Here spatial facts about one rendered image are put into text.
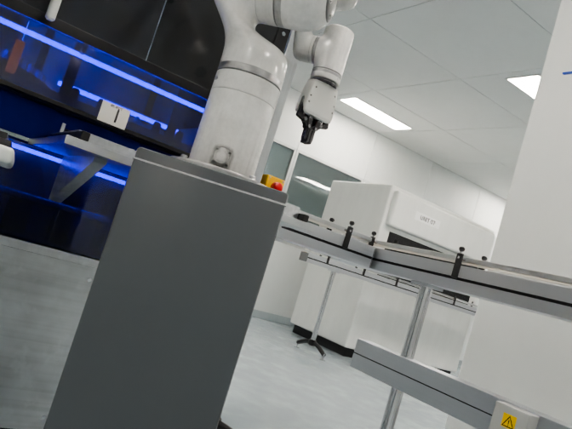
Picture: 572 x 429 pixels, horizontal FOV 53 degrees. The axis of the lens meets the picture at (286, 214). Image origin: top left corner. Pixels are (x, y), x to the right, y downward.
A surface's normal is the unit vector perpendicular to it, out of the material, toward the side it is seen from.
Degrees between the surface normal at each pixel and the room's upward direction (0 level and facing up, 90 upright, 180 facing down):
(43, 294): 90
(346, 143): 90
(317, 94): 90
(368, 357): 90
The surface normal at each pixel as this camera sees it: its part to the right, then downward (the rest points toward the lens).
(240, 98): 0.03, -0.08
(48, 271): 0.54, 0.09
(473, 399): -0.79, -0.29
